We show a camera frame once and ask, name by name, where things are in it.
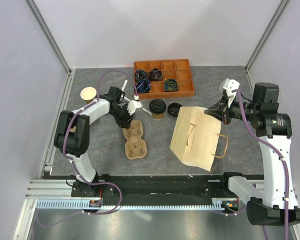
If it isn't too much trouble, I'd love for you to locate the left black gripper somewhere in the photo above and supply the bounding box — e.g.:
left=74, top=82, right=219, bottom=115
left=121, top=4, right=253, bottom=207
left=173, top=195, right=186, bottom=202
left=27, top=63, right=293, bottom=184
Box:
left=109, top=104, right=136, bottom=130

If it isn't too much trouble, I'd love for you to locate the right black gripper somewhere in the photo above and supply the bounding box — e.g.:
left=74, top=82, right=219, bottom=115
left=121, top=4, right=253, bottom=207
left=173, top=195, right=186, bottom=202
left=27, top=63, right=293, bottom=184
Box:
left=205, top=94, right=260, bottom=125

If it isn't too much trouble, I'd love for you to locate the white straw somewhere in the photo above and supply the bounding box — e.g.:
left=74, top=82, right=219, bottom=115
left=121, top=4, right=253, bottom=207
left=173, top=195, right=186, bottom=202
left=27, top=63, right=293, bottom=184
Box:
left=121, top=80, right=128, bottom=92
left=124, top=97, right=151, bottom=115

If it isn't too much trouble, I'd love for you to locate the cardboard cup carrier tray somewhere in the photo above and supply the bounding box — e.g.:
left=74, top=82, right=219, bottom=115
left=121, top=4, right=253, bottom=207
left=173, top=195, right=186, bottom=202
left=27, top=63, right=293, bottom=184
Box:
left=122, top=120, right=148, bottom=160

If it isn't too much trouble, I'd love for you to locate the brown paper cup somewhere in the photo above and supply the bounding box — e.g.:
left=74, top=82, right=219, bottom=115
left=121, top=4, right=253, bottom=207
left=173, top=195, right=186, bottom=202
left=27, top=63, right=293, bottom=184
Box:
left=151, top=111, right=165, bottom=120
left=80, top=86, right=97, bottom=104

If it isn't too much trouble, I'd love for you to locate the kraft paper bag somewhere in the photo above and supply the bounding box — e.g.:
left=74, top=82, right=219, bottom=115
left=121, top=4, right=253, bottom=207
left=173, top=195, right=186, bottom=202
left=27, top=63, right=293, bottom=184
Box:
left=169, top=106, right=229, bottom=171

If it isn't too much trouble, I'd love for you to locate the black cup lid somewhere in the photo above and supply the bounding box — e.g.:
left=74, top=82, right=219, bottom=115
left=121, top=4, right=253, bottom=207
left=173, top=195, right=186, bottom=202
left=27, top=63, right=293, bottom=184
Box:
left=167, top=102, right=182, bottom=117
left=149, top=98, right=167, bottom=112

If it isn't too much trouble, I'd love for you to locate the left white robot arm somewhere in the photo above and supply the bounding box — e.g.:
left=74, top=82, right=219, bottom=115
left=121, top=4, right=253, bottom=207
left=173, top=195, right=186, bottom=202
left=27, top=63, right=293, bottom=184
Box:
left=53, top=86, right=142, bottom=197

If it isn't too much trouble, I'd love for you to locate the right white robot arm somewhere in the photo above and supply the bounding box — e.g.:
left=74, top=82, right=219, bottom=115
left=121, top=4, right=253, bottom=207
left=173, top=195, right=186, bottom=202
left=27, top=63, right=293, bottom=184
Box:
left=205, top=78, right=300, bottom=227

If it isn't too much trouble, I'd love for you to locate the blue striped item in tray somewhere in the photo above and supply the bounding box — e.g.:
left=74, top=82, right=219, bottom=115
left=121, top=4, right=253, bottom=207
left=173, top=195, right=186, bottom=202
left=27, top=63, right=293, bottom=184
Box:
left=135, top=78, right=151, bottom=94

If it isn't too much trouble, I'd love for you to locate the dark item in tray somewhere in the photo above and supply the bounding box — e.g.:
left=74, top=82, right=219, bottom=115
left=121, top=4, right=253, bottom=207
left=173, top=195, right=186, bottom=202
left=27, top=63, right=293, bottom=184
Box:
left=134, top=69, right=148, bottom=82

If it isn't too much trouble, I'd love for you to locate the blue yellow item in tray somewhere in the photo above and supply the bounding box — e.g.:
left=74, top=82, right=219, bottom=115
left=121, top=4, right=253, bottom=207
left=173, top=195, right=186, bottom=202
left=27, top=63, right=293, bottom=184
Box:
left=163, top=78, right=179, bottom=92

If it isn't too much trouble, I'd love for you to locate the orange compartment tray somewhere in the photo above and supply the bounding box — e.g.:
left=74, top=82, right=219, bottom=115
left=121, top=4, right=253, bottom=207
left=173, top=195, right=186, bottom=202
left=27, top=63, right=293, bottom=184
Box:
left=134, top=59, right=195, bottom=100

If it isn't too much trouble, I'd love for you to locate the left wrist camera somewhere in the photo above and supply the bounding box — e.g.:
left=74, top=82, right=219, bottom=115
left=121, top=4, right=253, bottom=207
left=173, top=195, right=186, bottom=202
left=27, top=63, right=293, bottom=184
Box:
left=127, top=100, right=143, bottom=115

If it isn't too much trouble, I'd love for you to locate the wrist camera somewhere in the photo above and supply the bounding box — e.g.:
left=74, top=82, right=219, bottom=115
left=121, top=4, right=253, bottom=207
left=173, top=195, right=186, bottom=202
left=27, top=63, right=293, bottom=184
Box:
left=127, top=100, right=143, bottom=115
left=219, top=78, right=240, bottom=108

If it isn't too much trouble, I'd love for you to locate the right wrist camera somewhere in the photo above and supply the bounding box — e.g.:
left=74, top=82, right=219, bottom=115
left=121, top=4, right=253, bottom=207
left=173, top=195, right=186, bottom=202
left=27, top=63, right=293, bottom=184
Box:
left=219, top=78, right=240, bottom=108

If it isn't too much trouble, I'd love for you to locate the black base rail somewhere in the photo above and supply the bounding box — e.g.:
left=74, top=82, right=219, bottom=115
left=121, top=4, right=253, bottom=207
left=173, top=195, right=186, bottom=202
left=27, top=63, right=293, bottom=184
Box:
left=71, top=174, right=238, bottom=199

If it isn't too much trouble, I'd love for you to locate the grey cable duct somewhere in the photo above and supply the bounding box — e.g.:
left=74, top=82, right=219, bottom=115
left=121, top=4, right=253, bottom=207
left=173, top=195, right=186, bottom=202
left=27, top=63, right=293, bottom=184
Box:
left=36, top=199, right=225, bottom=211

